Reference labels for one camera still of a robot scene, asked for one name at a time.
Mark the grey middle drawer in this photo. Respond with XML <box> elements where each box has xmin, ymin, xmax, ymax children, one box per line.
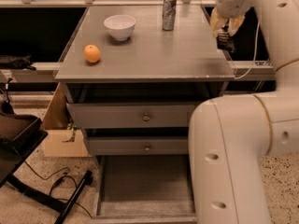
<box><xmin>84</xmin><ymin>137</ymin><xmax>188</xmax><ymax>155</ymax></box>

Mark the black floor cable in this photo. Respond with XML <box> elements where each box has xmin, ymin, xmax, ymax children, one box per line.
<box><xmin>23</xmin><ymin>161</ymin><xmax>93</xmax><ymax>218</ymax></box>

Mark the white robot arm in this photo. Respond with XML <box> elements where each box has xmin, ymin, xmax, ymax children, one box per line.
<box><xmin>189</xmin><ymin>0</ymin><xmax>299</xmax><ymax>224</ymax></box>

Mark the grey open bottom drawer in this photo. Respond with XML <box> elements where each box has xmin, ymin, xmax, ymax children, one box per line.
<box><xmin>86</xmin><ymin>155</ymin><xmax>197</xmax><ymax>224</ymax></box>

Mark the white ceramic bowl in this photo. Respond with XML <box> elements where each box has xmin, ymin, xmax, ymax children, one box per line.
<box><xmin>104</xmin><ymin>15</ymin><xmax>135</xmax><ymax>41</ymax></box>

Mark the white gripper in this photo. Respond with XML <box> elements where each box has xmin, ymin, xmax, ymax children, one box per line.
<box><xmin>210</xmin><ymin>0</ymin><xmax>253</xmax><ymax>37</ymax></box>

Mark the grey wooden drawer cabinet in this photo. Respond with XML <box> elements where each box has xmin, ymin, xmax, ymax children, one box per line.
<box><xmin>56</xmin><ymin>5</ymin><xmax>233</xmax><ymax>155</ymax></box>

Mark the black rxbar chocolate wrapper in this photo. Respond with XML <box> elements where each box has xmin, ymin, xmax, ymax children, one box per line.
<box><xmin>216</xmin><ymin>25</ymin><xmax>235</xmax><ymax>52</ymax></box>

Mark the grey top drawer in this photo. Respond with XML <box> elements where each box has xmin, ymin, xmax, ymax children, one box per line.
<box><xmin>67</xmin><ymin>104</ymin><xmax>195</xmax><ymax>129</ymax></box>

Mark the metal railing frame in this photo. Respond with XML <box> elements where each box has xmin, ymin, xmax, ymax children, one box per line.
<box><xmin>1</xmin><ymin>0</ymin><xmax>275</xmax><ymax>82</ymax></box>

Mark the cardboard box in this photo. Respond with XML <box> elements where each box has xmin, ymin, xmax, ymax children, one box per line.
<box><xmin>42</xmin><ymin>85</ymin><xmax>89</xmax><ymax>158</ymax></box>

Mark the orange fruit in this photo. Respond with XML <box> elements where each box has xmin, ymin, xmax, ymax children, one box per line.
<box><xmin>83</xmin><ymin>45</ymin><xmax>101</xmax><ymax>63</ymax></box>

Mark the silver drink can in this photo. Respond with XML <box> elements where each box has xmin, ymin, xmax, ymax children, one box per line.
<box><xmin>162</xmin><ymin>0</ymin><xmax>177</xmax><ymax>31</ymax></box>

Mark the white hanging cable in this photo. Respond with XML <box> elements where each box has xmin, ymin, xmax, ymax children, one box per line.
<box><xmin>234</xmin><ymin>19</ymin><xmax>262</xmax><ymax>80</ymax></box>

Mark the black object on rail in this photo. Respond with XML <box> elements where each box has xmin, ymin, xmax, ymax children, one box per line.
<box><xmin>0</xmin><ymin>55</ymin><xmax>36</xmax><ymax>70</ymax></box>

